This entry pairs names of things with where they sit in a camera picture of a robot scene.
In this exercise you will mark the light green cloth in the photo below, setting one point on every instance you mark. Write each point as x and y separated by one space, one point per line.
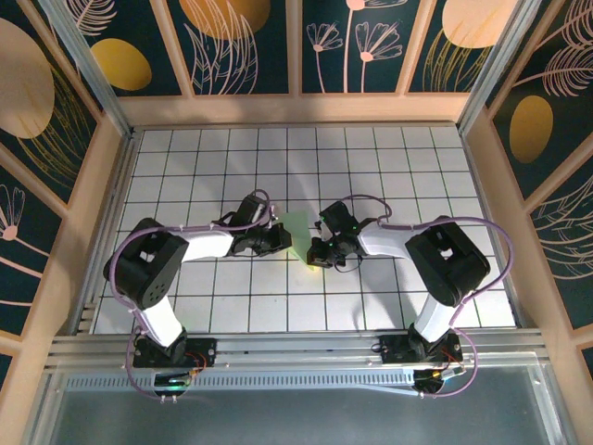
299 232

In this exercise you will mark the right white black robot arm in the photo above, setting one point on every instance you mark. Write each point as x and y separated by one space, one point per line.
437 315

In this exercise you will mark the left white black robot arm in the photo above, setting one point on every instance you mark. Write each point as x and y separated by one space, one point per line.
162 322

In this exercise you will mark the black controller board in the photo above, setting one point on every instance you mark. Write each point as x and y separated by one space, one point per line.
171 382
435 380

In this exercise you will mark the grey translucent panel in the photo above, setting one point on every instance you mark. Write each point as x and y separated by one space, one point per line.
296 417

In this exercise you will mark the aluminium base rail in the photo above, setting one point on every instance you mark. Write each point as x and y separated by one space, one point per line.
296 347

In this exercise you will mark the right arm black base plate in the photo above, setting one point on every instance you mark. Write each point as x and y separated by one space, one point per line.
394 354

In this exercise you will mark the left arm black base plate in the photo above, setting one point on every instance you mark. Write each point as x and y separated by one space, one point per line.
206 352

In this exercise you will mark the aluminium side rail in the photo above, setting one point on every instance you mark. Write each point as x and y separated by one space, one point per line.
109 232

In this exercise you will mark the aluminium corner post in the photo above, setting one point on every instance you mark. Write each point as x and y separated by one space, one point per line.
491 69
92 79

